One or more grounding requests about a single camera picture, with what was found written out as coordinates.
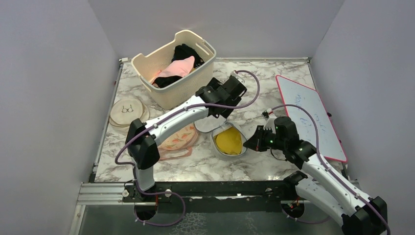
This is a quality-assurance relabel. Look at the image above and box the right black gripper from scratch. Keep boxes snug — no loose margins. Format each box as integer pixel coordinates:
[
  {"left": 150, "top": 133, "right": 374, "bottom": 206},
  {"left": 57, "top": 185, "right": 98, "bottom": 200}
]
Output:
[{"left": 244, "top": 125, "right": 287, "bottom": 152}]

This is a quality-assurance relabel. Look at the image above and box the yellow bra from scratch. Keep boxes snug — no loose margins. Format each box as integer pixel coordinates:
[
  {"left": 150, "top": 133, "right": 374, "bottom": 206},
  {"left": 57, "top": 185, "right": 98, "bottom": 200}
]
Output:
[{"left": 214, "top": 126, "right": 243, "bottom": 156}]

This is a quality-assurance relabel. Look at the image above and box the white mesh cylindrical laundry bag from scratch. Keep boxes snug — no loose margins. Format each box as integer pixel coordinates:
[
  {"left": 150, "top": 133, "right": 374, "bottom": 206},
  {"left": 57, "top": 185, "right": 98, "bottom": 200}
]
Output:
[{"left": 194, "top": 116, "right": 247, "bottom": 160}]

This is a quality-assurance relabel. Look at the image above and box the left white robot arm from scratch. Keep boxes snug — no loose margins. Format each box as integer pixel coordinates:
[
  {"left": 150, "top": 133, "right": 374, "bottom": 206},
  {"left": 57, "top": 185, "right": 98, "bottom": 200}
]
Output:
[{"left": 126, "top": 76, "right": 247, "bottom": 201}]

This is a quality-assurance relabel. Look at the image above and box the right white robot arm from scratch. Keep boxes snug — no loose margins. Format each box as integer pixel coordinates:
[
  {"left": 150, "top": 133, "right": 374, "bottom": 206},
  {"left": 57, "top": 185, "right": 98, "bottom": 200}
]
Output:
[{"left": 243, "top": 117, "right": 390, "bottom": 235}]

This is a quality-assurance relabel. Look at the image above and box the cream perforated laundry basket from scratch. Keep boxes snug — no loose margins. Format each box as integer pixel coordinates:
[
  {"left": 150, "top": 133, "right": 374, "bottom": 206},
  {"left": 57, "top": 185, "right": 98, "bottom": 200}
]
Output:
[{"left": 132, "top": 30, "right": 216, "bottom": 109}]

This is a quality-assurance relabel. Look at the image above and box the floral peach mesh laundry bag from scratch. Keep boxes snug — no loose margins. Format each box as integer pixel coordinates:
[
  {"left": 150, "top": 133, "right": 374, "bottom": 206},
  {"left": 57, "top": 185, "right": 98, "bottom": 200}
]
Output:
[{"left": 158, "top": 123, "right": 199, "bottom": 162}]

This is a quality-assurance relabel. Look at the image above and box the round beige bra wash bag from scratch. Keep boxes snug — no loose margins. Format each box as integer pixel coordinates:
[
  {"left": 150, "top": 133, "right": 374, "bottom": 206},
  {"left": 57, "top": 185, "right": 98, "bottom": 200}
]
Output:
[{"left": 109, "top": 98, "right": 150, "bottom": 135}]

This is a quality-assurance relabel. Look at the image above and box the pink garment in basket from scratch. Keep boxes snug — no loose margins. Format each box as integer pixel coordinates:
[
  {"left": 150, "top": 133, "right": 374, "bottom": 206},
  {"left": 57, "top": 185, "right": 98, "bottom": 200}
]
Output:
[{"left": 154, "top": 56, "right": 195, "bottom": 78}]

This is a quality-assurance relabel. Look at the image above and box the black garment in basket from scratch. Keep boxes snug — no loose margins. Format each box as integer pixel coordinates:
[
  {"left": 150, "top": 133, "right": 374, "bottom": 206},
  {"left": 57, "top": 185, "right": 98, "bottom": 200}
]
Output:
[{"left": 150, "top": 44, "right": 205, "bottom": 88}]

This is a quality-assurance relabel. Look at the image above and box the pink framed whiteboard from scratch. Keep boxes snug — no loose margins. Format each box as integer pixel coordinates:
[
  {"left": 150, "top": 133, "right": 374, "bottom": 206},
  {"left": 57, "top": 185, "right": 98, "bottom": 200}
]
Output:
[{"left": 276, "top": 75, "right": 347, "bottom": 163}]

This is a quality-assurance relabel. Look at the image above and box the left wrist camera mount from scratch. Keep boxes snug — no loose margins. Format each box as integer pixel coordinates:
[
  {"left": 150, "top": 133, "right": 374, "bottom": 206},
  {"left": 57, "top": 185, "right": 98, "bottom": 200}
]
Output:
[{"left": 231, "top": 72, "right": 245, "bottom": 84}]

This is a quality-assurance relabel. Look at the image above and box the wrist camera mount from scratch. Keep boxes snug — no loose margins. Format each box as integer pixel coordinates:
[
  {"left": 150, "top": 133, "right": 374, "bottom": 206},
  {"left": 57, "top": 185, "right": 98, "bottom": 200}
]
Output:
[
  {"left": 231, "top": 72, "right": 245, "bottom": 84},
  {"left": 262, "top": 110, "right": 276, "bottom": 133}
]

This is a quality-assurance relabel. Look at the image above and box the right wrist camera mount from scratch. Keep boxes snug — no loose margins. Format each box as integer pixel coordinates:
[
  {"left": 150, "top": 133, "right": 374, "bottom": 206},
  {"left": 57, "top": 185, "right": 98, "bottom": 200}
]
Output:
[{"left": 262, "top": 110, "right": 276, "bottom": 133}]

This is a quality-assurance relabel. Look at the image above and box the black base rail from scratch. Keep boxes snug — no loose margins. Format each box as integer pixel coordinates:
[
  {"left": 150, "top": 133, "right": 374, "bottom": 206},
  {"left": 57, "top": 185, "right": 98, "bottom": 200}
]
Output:
[{"left": 121, "top": 180, "right": 302, "bottom": 213}]

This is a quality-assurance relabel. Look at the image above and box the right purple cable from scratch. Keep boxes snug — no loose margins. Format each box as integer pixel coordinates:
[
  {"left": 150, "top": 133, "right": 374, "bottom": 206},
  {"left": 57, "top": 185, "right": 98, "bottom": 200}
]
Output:
[{"left": 271, "top": 104, "right": 392, "bottom": 235}]

